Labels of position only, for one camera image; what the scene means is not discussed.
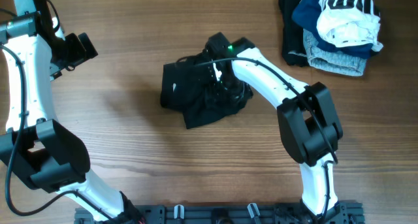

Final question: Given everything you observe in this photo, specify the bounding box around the black t-shirt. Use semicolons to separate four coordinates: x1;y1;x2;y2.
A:
160;54;253;129

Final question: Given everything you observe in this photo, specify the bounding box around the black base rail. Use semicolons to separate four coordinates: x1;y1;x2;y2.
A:
74;202;366;224

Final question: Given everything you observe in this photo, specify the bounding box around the black folded garment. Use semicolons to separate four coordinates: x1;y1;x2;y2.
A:
278;0;309;67

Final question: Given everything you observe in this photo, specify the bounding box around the navy blue garment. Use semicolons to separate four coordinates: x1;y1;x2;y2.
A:
292;0;378;59

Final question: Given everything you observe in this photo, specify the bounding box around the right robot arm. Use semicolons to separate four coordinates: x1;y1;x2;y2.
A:
201;33;343;223

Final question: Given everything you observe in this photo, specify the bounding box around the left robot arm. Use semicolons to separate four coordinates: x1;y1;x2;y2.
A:
1;0;138;223

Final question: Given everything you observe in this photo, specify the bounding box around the white black striped garment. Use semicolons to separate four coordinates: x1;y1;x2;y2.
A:
316;0;383;52

